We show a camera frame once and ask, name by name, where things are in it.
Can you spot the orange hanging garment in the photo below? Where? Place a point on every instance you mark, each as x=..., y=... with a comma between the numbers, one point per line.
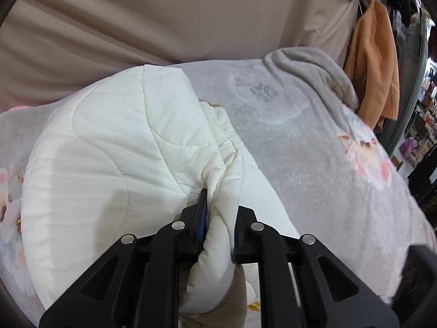
x=372, y=66

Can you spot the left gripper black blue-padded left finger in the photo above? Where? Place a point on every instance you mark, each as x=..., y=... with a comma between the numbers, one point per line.
x=135, y=283

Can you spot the cream quilted jacket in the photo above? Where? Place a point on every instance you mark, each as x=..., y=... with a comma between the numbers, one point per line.
x=126, y=155

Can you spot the grey floral fleece blanket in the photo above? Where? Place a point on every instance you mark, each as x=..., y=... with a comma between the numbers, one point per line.
x=294, y=111

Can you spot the beige curtain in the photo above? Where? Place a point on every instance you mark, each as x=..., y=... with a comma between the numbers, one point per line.
x=53, y=48

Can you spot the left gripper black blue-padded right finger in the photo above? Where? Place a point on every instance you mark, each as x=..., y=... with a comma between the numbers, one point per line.
x=302, y=284

